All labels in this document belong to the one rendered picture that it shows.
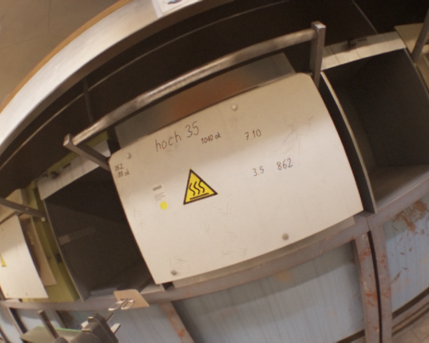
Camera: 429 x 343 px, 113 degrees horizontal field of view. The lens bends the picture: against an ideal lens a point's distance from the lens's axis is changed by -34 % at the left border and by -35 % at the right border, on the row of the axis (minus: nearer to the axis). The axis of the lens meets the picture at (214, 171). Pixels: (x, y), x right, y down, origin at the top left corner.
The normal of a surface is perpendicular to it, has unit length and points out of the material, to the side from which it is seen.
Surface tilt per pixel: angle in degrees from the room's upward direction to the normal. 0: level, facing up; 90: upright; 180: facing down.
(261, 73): 90
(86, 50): 80
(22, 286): 90
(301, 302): 90
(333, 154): 90
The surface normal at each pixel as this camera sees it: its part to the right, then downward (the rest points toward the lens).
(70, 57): -0.22, -0.18
